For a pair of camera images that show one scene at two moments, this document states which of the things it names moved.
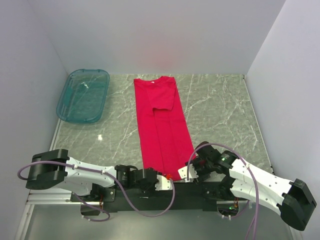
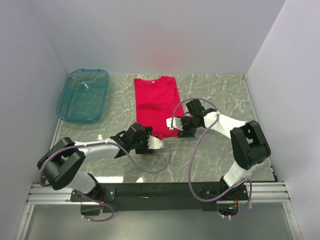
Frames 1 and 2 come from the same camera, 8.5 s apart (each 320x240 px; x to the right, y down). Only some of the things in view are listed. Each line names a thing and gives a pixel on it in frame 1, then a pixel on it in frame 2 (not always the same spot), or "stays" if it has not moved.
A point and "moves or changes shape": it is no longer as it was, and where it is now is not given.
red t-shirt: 167,145 moves or changes shape
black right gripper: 201,177 -> 185,133
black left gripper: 152,186 -> 144,148
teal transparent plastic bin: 83,97 stays
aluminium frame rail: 35,197 stays
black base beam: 191,198 stays
